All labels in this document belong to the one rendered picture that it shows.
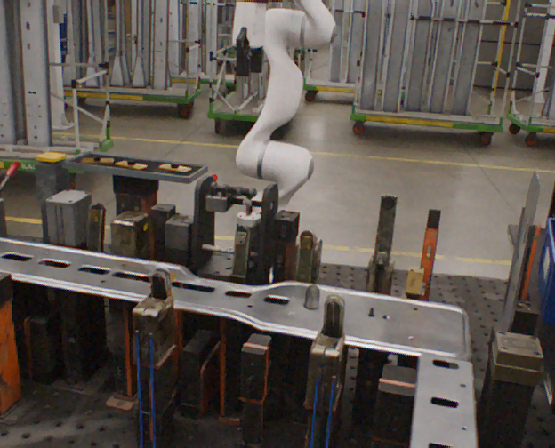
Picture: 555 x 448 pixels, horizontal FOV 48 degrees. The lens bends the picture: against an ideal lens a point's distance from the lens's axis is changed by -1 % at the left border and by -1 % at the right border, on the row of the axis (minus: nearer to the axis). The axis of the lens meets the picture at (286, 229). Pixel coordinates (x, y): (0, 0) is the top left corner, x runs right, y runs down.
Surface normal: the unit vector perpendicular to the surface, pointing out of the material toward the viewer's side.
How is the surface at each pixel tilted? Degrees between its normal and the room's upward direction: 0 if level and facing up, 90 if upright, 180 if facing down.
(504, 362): 89
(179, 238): 90
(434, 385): 0
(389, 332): 0
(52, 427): 0
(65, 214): 90
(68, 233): 90
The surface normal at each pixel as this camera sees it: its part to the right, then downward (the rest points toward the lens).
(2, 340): 0.97, 0.14
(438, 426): 0.06, -0.94
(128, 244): -0.24, 0.33
